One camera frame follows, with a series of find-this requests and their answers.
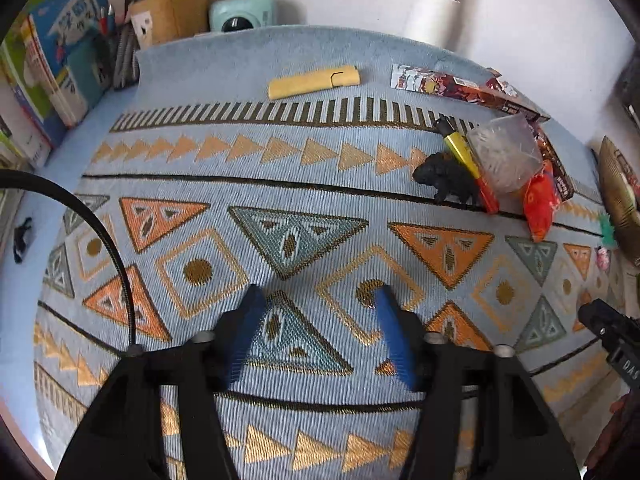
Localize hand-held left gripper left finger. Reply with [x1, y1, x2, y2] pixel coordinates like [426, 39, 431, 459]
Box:
[55, 284, 266, 480]

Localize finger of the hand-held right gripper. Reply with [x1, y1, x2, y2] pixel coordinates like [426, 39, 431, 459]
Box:
[577, 299, 640, 351]

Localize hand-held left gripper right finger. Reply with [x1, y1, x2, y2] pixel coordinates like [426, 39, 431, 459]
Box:
[375, 286, 583, 480]

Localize round woven basket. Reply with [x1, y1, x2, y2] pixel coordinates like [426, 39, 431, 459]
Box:
[599, 136, 640, 267]

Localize light blue desktop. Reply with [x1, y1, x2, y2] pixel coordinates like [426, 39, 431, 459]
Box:
[0, 55, 640, 461]

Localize person's right hand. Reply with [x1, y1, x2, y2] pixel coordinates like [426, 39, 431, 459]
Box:
[585, 392, 638, 471]

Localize orange packet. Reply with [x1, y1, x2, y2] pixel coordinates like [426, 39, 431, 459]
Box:
[522, 160, 556, 243]

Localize patterned blue woven mat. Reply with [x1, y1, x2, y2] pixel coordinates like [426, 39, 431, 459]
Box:
[32, 25, 626, 480]

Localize black animal figure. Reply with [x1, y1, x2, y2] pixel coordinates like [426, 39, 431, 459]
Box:
[412, 152, 483, 206]

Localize clear plastic box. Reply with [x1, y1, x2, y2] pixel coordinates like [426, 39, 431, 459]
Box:
[467, 112, 543, 193]

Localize yellow red marker pen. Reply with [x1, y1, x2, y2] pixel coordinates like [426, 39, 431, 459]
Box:
[435, 116, 501, 213]

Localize dark monitor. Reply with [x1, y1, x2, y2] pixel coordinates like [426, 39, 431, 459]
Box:
[610, 52, 640, 128]

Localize small black figure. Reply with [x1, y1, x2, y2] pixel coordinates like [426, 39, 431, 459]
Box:
[12, 216, 33, 264]

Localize yellow flat case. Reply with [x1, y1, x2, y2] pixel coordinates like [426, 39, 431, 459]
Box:
[268, 66, 361, 101]

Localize small red printed box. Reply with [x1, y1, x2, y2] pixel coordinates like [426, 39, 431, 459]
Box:
[485, 67, 521, 98]

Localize red printed long box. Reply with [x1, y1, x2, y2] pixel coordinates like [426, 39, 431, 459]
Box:
[391, 64, 548, 122]

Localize metal mesh pen holder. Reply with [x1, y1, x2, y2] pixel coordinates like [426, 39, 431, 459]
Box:
[112, 22, 141, 90]

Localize cardboard box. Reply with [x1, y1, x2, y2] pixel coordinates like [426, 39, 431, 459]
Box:
[127, 0, 208, 51]

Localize green white book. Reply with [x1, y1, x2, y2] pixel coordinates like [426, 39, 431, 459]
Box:
[0, 7, 56, 166]

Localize white telescope tube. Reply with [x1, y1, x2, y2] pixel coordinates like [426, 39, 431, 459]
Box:
[405, 0, 476, 53]

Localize bundle of pens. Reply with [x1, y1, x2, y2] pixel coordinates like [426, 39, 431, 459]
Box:
[97, 2, 128, 36]

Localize black cable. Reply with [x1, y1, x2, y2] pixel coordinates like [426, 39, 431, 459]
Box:
[0, 170, 138, 353]

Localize mint instant camera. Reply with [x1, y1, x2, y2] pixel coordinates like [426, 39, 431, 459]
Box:
[209, 0, 277, 33]

